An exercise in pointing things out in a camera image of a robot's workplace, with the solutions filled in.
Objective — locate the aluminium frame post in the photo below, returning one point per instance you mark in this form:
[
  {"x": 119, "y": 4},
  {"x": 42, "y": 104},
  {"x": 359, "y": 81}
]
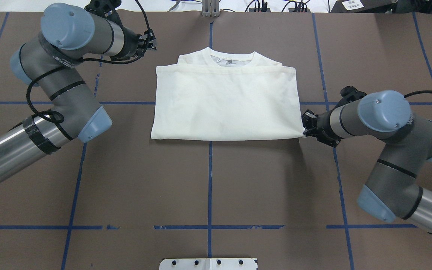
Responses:
[{"x": 211, "y": 8}]

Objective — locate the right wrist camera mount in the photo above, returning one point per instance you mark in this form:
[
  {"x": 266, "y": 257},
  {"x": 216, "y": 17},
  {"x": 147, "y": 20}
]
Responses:
[{"x": 350, "y": 94}]

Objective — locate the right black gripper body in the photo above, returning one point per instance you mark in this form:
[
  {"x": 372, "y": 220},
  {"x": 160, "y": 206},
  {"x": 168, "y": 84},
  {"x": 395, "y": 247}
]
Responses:
[{"x": 323, "y": 122}]

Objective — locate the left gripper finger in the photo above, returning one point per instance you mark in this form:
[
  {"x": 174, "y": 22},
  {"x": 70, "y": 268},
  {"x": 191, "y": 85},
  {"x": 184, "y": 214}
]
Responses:
[
  {"x": 147, "y": 36},
  {"x": 149, "y": 45}
]

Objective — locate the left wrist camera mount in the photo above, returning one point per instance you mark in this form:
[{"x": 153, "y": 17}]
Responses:
[{"x": 102, "y": 8}]

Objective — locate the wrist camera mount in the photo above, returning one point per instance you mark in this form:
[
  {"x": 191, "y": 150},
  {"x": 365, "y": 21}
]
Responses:
[
  {"x": 350, "y": 94},
  {"x": 102, "y": 8}
]

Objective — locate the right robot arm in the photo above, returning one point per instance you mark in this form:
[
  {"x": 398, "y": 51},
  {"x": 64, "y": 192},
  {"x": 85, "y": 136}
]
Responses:
[{"x": 390, "y": 191}]

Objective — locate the cream long sleeve shirt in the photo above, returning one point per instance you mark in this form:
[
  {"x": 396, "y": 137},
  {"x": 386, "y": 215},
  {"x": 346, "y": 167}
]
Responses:
[{"x": 214, "y": 96}]

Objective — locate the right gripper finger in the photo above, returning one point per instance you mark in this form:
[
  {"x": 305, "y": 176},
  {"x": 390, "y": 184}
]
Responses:
[
  {"x": 312, "y": 132},
  {"x": 309, "y": 119}
]

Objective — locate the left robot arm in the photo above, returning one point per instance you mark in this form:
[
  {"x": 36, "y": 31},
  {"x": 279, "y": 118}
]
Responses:
[{"x": 63, "y": 106}]

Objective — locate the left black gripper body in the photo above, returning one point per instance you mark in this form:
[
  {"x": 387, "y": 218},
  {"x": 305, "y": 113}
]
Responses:
[{"x": 129, "y": 43}]

